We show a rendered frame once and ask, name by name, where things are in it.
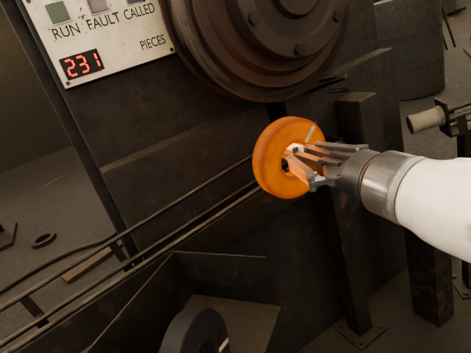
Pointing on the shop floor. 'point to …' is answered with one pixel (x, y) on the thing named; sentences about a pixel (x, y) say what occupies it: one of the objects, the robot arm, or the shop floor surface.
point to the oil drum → (413, 44)
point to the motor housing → (429, 280)
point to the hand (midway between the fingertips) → (289, 150)
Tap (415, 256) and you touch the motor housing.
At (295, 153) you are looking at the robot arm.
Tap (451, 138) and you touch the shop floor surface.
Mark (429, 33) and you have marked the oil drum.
